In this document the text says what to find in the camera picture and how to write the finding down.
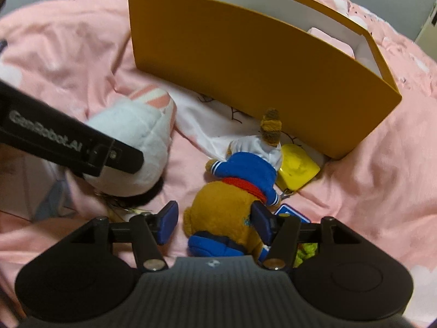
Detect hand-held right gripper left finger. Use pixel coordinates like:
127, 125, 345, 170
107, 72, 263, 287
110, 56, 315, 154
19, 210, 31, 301
70, 201, 179, 272

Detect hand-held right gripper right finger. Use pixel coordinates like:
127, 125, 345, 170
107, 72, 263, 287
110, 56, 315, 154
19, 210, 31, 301
251, 202, 362, 270

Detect bear plush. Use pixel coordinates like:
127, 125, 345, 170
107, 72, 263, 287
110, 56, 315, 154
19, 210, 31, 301
182, 107, 284, 258

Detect white plush toy pink stripes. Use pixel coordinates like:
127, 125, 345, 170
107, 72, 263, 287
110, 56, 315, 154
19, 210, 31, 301
82, 85, 177, 209

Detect orange cardboard box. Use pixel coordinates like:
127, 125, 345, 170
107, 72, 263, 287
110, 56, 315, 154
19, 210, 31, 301
128, 0, 403, 160

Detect blue card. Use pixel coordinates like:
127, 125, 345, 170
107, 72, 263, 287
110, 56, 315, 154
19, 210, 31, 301
275, 204, 310, 225

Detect metal keyring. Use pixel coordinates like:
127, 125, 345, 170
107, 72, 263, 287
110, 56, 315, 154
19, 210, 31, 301
99, 193, 153, 221

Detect green fuzzy toy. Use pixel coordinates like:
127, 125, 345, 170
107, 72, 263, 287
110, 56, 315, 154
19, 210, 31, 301
294, 242, 320, 269

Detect pink printed blanket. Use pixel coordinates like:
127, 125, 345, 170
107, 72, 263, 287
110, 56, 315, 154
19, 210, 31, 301
0, 0, 437, 328

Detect white rectangular pack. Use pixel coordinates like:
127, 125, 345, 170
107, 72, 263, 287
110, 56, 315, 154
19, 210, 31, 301
305, 27, 356, 58

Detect white cabinet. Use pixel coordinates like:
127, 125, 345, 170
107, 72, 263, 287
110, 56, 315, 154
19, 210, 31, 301
414, 3, 437, 52

